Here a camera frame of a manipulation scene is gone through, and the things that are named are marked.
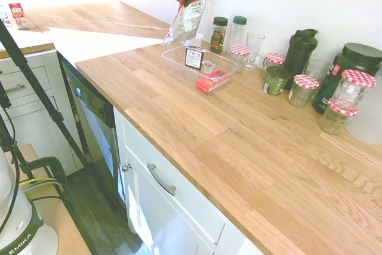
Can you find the red white striped chip bag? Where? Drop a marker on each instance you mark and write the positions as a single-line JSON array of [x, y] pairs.
[[186, 25]]

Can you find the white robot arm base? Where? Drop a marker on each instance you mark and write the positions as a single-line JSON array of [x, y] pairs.
[[18, 219]]

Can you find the clear plastic container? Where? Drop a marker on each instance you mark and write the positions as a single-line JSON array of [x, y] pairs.
[[182, 64]]

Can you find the white translucent container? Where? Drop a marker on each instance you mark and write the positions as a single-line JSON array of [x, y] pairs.
[[368, 123]]

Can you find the white plastic cup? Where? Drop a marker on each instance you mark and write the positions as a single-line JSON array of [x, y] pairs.
[[197, 40]]

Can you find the spice jar with dark lid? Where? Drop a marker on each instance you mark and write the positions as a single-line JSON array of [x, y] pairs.
[[218, 35]]

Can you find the clear bottle with green lid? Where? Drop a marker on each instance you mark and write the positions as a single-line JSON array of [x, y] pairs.
[[237, 35]]

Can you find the black snack packet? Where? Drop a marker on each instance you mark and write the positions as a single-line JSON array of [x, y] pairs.
[[194, 57]]

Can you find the small creamer cup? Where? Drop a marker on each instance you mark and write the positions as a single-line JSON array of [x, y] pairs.
[[208, 67]]

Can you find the glass jar red checked lid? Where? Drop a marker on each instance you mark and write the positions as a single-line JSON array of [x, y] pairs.
[[335, 120], [303, 90], [238, 53], [273, 61]]

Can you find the clear glass mug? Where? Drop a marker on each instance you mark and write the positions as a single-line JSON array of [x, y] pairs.
[[253, 49]]

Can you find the red snack box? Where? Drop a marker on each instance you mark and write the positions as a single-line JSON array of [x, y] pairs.
[[210, 81]]

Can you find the green-labelled small jar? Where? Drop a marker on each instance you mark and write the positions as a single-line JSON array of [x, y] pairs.
[[276, 81]]

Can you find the black shaker bottle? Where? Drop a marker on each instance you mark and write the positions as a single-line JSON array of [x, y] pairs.
[[300, 52]]

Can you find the clear drinking glass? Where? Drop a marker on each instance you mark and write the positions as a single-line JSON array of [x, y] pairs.
[[317, 68]]

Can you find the stainless steel dishwasher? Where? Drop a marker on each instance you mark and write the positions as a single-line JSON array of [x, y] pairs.
[[95, 123]]

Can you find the red white carton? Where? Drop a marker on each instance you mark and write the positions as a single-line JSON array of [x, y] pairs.
[[18, 16]]

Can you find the white drawer cabinet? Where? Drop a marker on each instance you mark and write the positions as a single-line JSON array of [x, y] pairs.
[[35, 87]]

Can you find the black tripod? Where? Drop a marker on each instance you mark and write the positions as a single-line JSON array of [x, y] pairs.
[[44, 102]]

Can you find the large dark protein tub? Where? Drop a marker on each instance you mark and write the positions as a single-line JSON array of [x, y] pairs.
[[358, 58]]

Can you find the silver cabinet knob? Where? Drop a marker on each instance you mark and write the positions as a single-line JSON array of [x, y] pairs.
[[126, 167]]

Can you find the large jar red checked lid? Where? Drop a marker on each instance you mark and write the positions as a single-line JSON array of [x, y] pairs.
[[353, 87]]

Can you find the silver drawer pull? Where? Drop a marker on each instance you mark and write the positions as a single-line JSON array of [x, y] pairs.
[[15, 88]]

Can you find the white kitchen cabinet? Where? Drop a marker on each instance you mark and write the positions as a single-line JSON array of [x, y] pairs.
[[167, 207]]

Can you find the green clamp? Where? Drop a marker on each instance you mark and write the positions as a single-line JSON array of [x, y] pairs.
[[49, 167]]

